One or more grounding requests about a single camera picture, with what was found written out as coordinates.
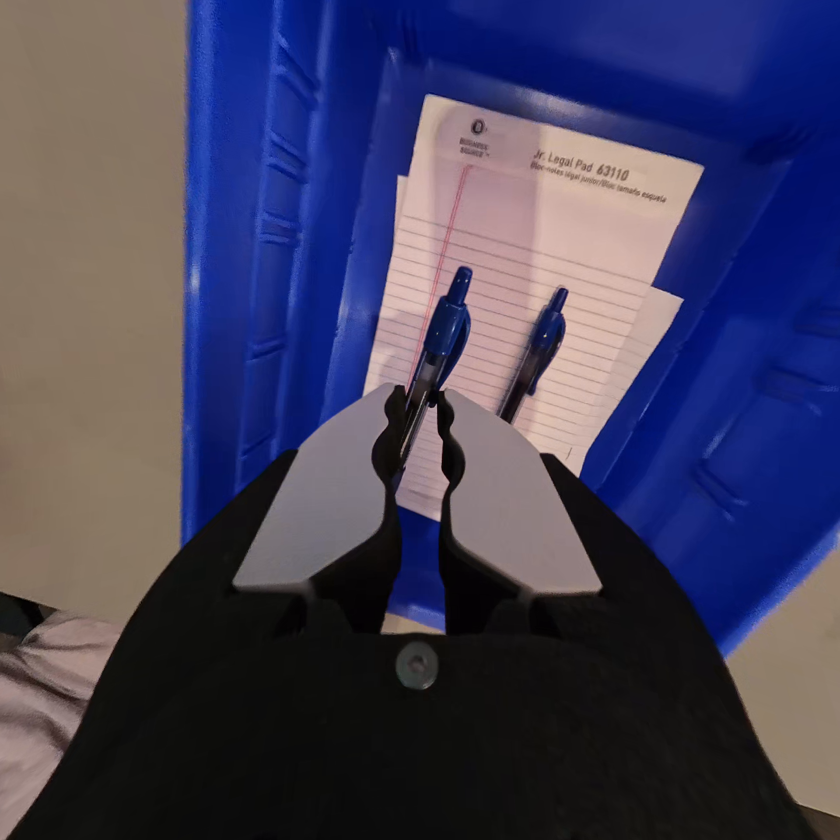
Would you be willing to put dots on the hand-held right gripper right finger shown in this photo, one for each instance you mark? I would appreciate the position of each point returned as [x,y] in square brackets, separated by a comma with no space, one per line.
[518,518]

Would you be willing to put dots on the blue retractable pen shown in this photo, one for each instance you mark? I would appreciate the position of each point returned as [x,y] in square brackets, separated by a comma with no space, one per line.
[449,321]
[548,334]

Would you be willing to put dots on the white lined notepad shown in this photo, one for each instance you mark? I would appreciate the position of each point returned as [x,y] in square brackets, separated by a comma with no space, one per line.
[558,216]

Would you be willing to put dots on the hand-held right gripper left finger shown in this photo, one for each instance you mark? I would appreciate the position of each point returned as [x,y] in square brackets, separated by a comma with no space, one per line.
[308,512]

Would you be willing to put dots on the blue plastic bin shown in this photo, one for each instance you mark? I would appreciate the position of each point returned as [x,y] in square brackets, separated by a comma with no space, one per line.
[295,197]

